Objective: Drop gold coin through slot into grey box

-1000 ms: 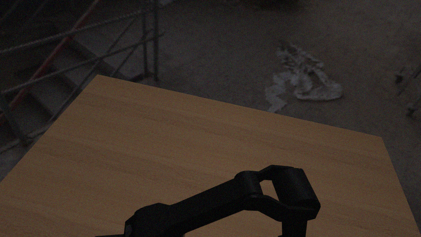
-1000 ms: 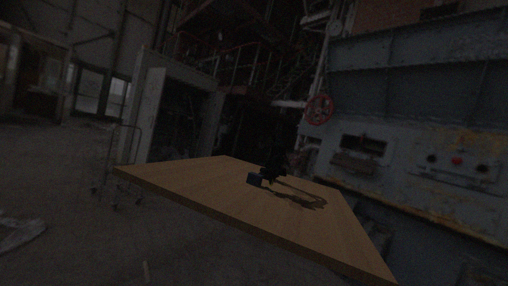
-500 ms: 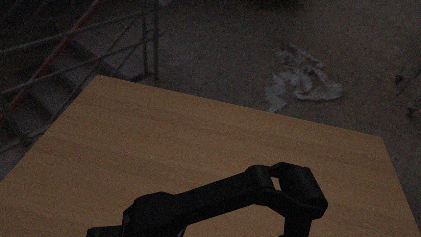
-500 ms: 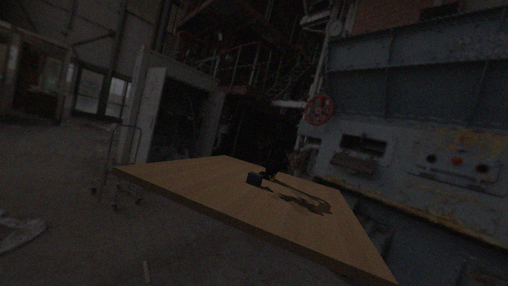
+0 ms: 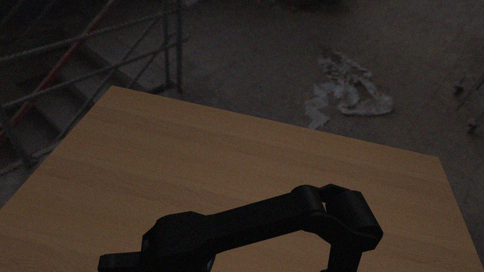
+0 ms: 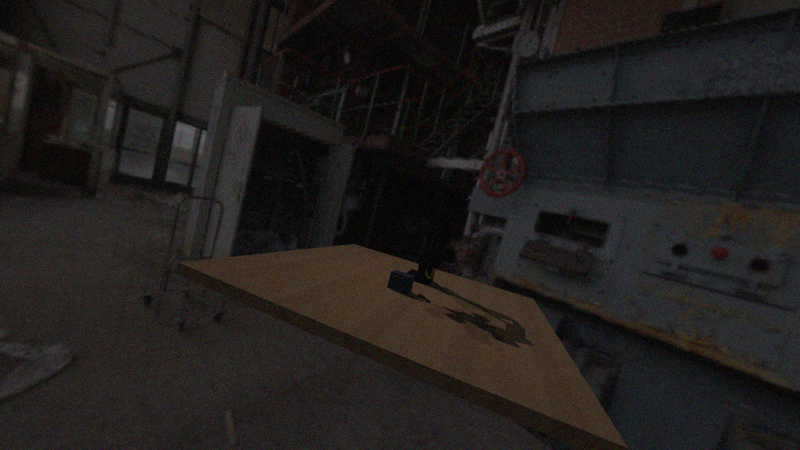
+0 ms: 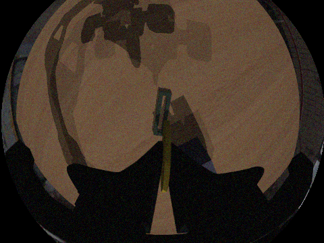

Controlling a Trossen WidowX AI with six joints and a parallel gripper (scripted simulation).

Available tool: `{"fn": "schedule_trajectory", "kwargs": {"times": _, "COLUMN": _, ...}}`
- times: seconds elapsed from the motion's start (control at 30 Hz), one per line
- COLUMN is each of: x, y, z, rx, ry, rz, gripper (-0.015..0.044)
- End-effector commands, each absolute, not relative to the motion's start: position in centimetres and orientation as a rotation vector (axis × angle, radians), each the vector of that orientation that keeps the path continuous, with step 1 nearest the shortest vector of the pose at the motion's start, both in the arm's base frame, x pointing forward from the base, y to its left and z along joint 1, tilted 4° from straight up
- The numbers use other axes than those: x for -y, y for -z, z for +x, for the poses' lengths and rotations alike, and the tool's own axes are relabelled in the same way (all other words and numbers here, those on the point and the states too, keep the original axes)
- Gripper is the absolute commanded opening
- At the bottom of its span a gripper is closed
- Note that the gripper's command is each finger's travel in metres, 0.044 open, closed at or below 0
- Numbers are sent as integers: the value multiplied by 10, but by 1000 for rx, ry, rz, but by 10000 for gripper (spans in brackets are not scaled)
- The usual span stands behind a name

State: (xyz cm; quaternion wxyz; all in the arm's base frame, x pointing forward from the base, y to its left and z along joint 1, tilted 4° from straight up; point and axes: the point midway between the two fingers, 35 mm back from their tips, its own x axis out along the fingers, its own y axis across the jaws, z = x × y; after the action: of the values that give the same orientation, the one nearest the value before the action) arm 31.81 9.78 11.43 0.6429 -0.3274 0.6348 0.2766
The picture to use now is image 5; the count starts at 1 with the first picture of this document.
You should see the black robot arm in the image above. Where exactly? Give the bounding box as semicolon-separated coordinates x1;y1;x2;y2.
98;184;383;272

